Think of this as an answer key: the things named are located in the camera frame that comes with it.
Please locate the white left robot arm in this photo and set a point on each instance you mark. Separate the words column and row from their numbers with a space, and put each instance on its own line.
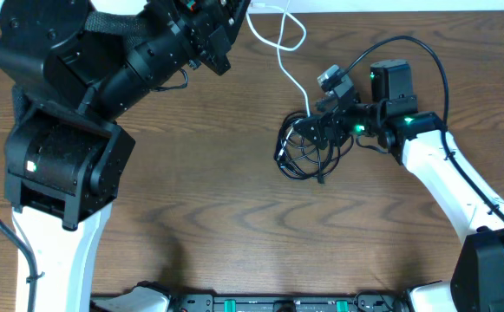
column 76, row 70

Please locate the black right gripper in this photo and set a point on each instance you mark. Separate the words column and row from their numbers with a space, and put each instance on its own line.
column 331, row 117

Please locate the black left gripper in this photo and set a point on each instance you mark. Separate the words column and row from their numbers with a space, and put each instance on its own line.
column 213, row 20

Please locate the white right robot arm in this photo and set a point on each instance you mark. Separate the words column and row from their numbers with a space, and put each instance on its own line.
column 422, row 144

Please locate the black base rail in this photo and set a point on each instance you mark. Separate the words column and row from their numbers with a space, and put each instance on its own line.
column 151, row 296

